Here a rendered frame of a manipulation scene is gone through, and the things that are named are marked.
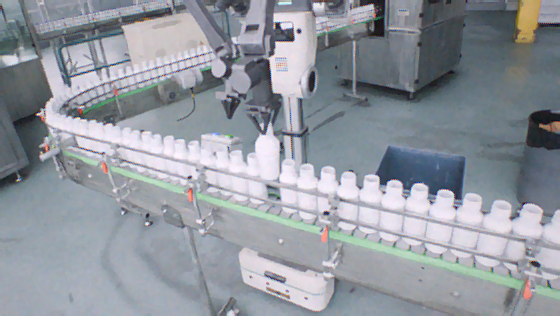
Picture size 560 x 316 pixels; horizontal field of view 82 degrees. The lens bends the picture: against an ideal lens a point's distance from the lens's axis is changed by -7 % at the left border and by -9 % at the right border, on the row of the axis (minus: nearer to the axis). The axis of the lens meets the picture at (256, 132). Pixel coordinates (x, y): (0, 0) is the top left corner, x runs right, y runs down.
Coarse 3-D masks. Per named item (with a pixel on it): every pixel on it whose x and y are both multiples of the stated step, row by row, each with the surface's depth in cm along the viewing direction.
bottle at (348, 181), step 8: (344, 176) 91; (352, 176) 91; (344, 184) 89; (352, 184) 89; (344, 192) 90; (352, 192) 89; (344, 208) 91; (352, 208) 91; (344, 216) 92; (352, 216) 92; (344, 224) 93
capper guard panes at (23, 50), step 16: (0, 0) 457; (16, 0) 475; (0, 16) 460; (16, 16) 478; (0, 32) 463; (16, 32) 482; (0, 48) 466; (16, 48) 485; (32, 48) 505; (0, 64) 470
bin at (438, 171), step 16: (384, 160) 140; (400, 160) 144; (416, 160) 141; (432, 160) 137; (448, 160) 133; (464, 160) 130; (384, 176) 146; (400, 176) 147; (416, 176) 143; (432, 176) 140; (448, 176) 136; (464, 176) 118; (432, 192) 143; (464, 192) 110
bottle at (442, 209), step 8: (440, 192) 79; (448, 192) 79; (440, 200) 77; (448, 200) 76; (432, 208) 80; (440, 208) 78; (448, 208) 77; (432, 216) 79; (440, 216) 78; (448, 216) 77; (432, 224) 80; (432, 232) 81; (440, 232) 79; (448, 232) 79; (440, 240) 80; (448, 240) 81; (432, 248) 82; (440, 248) 81
